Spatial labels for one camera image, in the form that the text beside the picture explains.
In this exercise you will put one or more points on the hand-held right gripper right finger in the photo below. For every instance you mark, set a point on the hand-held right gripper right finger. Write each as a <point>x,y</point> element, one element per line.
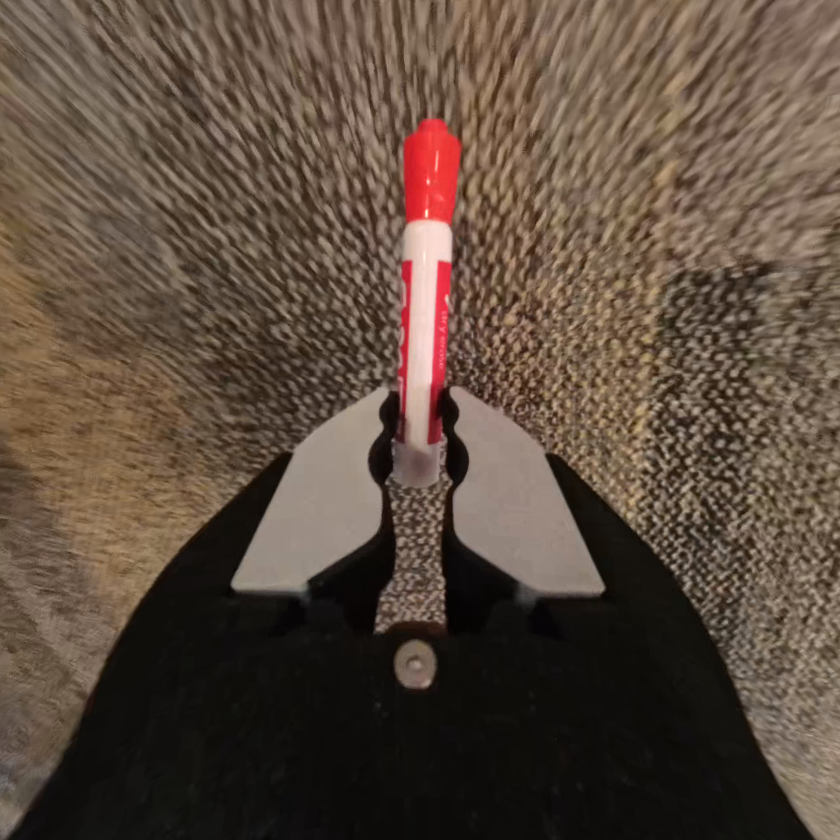
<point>518,518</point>

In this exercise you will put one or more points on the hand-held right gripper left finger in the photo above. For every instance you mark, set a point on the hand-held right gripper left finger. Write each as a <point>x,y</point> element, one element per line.
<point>321,518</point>

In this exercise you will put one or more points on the red dry erase marker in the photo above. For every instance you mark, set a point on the red dry erase marker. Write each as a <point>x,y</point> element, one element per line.
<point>426,295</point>

